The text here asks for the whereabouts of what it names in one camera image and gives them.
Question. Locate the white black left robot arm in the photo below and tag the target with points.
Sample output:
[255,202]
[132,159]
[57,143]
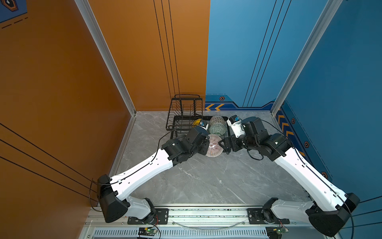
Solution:
[114,193]

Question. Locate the yellow bowl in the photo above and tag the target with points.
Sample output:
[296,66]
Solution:
[196,122]

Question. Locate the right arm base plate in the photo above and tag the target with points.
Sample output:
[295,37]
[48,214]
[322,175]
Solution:
[257,216]

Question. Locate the aluminium corner post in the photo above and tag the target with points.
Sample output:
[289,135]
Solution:
[314,38]
[92,24]

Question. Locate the aluminium corner post right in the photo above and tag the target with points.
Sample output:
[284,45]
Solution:
[314,38]

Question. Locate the black white patterned bowl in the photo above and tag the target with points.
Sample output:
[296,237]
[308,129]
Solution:
[217,119]

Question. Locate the green circuit board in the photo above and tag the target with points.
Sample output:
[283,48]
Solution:
[276,233]
[147,232]

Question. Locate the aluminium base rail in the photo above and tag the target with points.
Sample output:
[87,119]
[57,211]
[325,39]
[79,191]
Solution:
[198,221]

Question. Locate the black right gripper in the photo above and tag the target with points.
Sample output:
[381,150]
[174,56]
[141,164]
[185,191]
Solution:
[232,139]

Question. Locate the black wire dish rack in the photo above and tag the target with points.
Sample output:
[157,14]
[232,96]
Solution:
[183,111]

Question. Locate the green white patterned bowl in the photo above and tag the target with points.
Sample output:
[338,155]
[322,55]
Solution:
[218,129]

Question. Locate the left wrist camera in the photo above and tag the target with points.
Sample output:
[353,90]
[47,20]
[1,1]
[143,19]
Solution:
[204,124]

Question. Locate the aluminium corner post left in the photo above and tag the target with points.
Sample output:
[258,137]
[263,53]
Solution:
[92,24]

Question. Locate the left green circuit board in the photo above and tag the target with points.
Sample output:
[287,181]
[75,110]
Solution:
[147,232]

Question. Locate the pink striped bowl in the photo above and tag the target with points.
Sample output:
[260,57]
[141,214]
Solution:
[214,149]

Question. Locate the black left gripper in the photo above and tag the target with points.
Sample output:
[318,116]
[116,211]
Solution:
[205,143]

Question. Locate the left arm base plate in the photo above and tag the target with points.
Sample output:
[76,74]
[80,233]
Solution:
[160,217]

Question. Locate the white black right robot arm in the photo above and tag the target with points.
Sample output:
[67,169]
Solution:
[329,208]

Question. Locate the right green circuit board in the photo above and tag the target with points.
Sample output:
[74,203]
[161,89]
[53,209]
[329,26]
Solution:
[276,233]

